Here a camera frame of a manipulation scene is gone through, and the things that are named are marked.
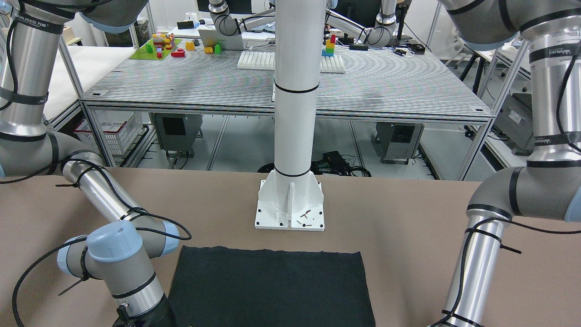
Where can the white plastic basket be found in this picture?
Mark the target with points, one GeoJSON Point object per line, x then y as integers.
{"type": "Point", "coordinates": [119, 128]}

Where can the white egg-crate tray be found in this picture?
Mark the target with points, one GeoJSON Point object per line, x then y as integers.
{"type": "Point", "coordinates": [259, 60]}

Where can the black t-shirt with logo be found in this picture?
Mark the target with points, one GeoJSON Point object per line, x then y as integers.
{"type": "Point", "coordinates": [223, 287]}

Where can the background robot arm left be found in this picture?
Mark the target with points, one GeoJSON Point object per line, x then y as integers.
{"type": "Point", "coordinates": [227, 25]}

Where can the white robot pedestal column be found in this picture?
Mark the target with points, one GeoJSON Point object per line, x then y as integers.
{"type": "Point", "coordinates": [291, 198]}

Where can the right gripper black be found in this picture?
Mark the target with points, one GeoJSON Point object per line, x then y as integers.
{"type": "Point", "coordinates": [164, 316]}

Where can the stacked colourful brick tower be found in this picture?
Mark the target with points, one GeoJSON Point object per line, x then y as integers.
{"type": "Point", "coordinates": [330, 44]}

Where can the aluminium frame work table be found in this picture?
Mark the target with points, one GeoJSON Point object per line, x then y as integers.
{"type": "Point", "coordinates": [378, 86]}

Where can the green lego baseplate with bricks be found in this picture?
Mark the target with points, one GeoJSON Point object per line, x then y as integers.
{"type": "Point", "coordinates": [157, 48]}

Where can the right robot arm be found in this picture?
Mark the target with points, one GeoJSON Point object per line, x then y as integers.
{"type": "Point", "coordinates": [120, 252]}

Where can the red lego brick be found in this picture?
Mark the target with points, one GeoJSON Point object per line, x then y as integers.
{"type": "Point", "coordinates": [179, 53]}

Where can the grey control box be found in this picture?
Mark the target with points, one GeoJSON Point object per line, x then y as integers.
{"type": "Point", "coordinates": [399, 141]}
{"type": "Point", "coordinates": [177, 132]}

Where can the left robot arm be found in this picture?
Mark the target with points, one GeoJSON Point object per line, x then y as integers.
{"type": "Point", "coordinates": [548, 185]}

